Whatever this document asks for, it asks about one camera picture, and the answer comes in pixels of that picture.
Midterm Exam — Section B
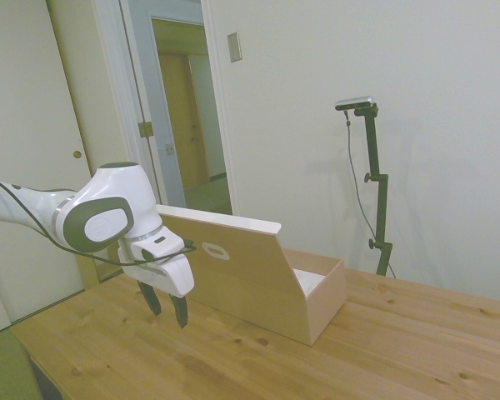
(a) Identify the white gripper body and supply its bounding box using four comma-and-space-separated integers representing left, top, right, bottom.
116, 239, 196, 298

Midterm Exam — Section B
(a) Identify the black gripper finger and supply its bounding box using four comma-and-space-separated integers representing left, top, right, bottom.
168, 292, 190, 330
137, 279, 163, 317

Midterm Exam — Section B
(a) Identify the light wooden box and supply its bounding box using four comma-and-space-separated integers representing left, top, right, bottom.
155, 203, 346, 347

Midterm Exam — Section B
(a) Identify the wooden hallway door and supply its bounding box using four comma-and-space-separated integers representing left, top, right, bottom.
157, 52, 212, 188

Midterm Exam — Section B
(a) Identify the white open door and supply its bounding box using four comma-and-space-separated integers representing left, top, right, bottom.
119, 0, 188, 208

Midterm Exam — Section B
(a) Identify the white closet door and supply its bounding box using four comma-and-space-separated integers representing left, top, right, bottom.
0, 0, 99, 330

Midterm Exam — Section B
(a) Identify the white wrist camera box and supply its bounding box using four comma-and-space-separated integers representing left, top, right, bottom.
132, 226, 188, 262

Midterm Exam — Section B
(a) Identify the black camera stand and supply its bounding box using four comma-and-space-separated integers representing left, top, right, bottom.
352, 103, 393, 277

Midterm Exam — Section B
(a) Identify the white light switch plate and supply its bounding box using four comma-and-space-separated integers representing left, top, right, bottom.
227, 32, 243, 64

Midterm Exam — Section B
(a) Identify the grey exterior camera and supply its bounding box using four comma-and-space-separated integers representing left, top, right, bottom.
335, 95, 376, 112

